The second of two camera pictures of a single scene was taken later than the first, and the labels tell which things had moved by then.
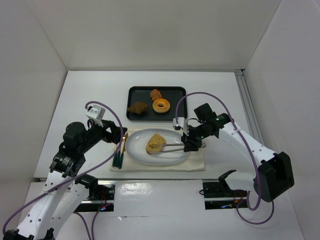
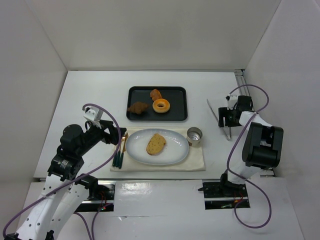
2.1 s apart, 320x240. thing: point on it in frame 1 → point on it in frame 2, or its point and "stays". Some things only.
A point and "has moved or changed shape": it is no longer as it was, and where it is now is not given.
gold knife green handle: x=124 y=148 stays
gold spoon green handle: x=114 y=158 stays
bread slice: x=154 y=144 stays
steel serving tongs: x=203 y=145 has moved or changed shape
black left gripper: x=116 y=132 stays
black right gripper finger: x=192 y=146 → x=222 y=112
